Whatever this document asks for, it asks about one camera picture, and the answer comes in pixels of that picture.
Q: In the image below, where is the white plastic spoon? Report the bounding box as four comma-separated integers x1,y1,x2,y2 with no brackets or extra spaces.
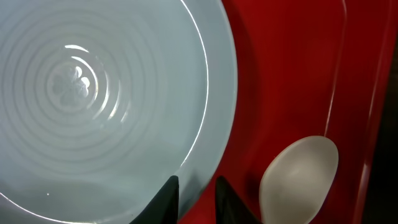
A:
259,136,339,224

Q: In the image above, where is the red serving tray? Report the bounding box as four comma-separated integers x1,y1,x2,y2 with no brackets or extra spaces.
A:
178,0,398,224

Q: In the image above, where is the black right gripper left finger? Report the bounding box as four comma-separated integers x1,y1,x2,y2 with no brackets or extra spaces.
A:
130,175,179,224

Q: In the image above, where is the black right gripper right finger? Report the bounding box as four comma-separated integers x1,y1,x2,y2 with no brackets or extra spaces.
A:
215,176,261,224

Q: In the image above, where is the light blue plate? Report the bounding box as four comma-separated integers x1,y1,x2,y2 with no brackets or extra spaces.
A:
1,0,238,223

